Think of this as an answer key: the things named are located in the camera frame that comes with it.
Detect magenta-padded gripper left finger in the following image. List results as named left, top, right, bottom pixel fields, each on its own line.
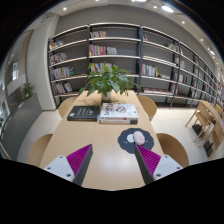
left=43, top=143, right=94, bottom=187

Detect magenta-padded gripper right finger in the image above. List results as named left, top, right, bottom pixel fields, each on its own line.
left=134, top=143, right=184, bottom=185

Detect pink white computer mouse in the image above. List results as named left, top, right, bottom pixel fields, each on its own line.
left=133, top=130, right=146, bottom=146

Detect dark printed mouse pad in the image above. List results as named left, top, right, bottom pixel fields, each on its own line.
left=117, top=127, right=155, bottom=154

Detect black book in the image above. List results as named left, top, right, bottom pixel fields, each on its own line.
left=66, top=105, right=101, bottom=122

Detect light wooden slatted chair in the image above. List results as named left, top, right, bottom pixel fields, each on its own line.
left=184, top=99, right=224, bottom=158

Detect white book with dark spine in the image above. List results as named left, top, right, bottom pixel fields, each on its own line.
left=99, top=118, right=139, bottom=125

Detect white illustrated book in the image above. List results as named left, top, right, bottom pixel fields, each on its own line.
left=99, top=102, right=139, bottom=122

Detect small background potted plant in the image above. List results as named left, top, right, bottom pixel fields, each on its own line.
left=21, top=82, right=35, bottom=99

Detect green potted plant white pot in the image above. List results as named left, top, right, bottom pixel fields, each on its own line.
left=78, top=62, right=141, bottom=103

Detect grey shelf unit with books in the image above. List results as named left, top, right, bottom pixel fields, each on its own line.
left=47, top=22, right=224, bottom=109

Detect ceiling lights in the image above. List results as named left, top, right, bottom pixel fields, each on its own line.
left=61, top=0, right=218, bottom=56

